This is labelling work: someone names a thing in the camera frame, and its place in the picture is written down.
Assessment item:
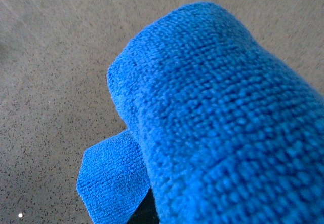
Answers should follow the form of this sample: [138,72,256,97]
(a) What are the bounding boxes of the blue microfiber cloth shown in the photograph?
[77,2,323,223]

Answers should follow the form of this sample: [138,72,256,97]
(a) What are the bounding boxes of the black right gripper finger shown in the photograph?
[128,188,160,224]

